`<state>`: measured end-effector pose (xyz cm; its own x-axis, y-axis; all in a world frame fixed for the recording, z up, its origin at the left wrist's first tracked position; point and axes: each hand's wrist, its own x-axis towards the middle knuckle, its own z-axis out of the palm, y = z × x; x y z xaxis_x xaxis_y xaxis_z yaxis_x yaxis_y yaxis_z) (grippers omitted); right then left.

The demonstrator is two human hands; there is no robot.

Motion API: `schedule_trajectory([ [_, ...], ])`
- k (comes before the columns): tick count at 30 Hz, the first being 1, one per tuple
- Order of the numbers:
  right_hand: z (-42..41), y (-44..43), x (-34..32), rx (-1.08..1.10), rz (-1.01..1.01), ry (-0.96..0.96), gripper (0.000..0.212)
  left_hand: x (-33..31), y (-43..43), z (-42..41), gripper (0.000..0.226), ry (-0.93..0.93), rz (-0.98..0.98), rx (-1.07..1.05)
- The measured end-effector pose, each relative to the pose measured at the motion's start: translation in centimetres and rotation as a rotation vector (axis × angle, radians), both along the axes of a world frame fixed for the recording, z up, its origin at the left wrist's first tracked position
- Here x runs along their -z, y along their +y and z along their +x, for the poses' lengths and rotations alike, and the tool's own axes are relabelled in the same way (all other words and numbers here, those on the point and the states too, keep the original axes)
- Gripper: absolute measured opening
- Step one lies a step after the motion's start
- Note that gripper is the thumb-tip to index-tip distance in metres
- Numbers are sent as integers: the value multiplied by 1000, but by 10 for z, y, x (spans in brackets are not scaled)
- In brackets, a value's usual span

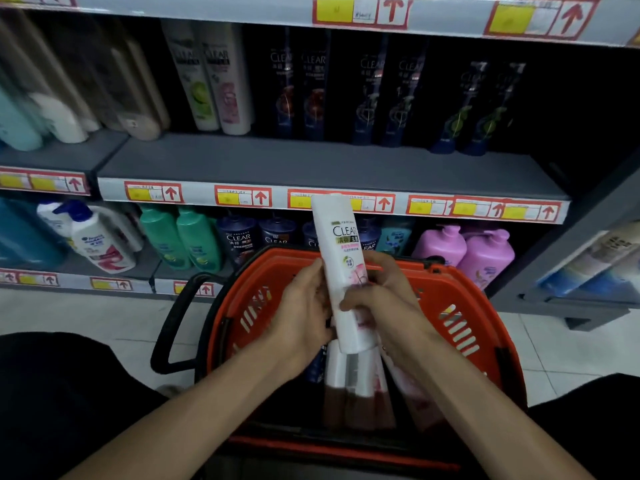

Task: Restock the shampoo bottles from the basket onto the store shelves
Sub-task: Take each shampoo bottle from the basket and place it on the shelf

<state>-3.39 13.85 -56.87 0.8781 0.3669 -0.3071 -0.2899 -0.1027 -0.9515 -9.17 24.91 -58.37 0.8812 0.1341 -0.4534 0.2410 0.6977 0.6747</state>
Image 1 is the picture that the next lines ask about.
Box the person's left hand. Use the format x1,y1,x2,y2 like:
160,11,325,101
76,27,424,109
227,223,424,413
265,257,338,367

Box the person's right hand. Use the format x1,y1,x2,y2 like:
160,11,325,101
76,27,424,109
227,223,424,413
339,250,446,369

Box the navy red Clear bottle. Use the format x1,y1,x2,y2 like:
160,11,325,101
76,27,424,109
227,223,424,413
305,344,329,385

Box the orange shopping basket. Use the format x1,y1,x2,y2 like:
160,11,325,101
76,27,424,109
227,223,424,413
149,244,529,475

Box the white pink-label shampoo bottle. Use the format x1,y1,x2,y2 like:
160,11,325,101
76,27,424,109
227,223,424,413
197,20,255,137
311,194,379,355
382,344,447,435

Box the grey store shelf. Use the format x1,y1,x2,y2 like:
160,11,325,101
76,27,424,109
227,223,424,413
0,0,640,301

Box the person's left forearm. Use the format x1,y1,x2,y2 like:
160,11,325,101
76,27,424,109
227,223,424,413
65,339,301,480

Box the person's right forearm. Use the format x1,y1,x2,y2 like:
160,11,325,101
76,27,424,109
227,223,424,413
405,339,596,480

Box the person's black trousers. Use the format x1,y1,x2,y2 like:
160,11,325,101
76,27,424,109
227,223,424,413
0,332,640,480

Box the small teal bottle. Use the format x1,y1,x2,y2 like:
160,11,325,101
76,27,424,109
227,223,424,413
375,216,420,257

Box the purple pump bottle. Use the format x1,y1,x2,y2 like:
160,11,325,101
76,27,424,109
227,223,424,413
411,223,469,269
455,228,517,291

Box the grey end rack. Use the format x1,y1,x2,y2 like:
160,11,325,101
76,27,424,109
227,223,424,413
487,149,640,331

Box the grey metal store shelving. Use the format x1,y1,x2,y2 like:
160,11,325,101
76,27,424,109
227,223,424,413
0,0,640,298

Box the white blue tube bottle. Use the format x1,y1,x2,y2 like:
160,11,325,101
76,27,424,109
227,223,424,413
539,220,640,298

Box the white pump bottle blue cap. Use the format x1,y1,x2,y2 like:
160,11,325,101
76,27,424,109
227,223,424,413
53,198,139,275
35,200,76,238

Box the row of slim dark bottles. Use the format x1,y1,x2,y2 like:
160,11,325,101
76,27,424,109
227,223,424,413
259,24,532,157

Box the beige bottle brown base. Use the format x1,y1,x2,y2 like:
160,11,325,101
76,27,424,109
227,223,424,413
109,39,165,143
125,34,172,131

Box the beige bottle white base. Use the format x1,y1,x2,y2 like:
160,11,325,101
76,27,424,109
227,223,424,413
0,17,90,145
49,24,103,134

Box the teal curvy bottle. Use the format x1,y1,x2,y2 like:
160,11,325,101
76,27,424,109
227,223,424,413
0,82,45,153

